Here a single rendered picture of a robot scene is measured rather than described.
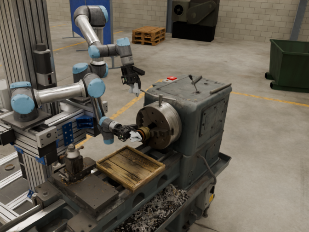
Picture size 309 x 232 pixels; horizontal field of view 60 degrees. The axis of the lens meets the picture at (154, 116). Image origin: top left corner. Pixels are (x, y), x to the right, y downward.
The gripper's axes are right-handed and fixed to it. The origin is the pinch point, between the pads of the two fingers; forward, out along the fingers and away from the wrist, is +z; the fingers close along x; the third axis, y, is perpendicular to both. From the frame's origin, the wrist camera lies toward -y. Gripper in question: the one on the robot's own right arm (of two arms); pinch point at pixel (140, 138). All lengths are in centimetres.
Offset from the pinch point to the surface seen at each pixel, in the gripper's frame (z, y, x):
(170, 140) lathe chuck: 11.7, -15.4, -3.3
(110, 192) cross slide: 13.7, 37.7, -11.0
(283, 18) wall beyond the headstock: -226, -987, -20
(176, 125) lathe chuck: 11.1, -21.7, 5.0
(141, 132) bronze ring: -1.3, -2.0, 2.9
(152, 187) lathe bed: 11.9, 1.2, -32.0
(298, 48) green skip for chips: -59, -587, -42
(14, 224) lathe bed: -14, 77, -23
